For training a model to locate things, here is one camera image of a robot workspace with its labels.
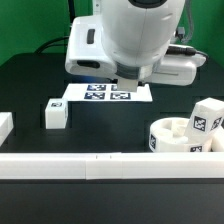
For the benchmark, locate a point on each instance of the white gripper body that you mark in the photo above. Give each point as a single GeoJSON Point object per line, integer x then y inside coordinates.
{"type": "Point", "coordinates": [176, 70]}

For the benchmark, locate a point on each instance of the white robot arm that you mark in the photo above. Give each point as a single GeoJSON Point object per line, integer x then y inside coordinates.
{"type": "Point", "coordinates": [131, 41]}

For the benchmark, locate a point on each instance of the white front fence bar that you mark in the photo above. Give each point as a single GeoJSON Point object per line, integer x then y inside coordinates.
{"type": "Point", "coordinates": [88, 166]}

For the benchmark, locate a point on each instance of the white fence bar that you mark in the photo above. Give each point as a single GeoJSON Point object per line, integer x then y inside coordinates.
{"type": "Point", "coordinates": [6, 125]}
{"type": "Point", "coordinates": [88, 166]}

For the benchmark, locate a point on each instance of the white marker sheet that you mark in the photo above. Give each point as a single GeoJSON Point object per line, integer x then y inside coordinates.
{"type": "Point", "coordinates": [105, 93]}

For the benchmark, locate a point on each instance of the white left fence bar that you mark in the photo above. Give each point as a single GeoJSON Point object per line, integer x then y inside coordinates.
{"type": "Point", "coordinates": [6, 125]}

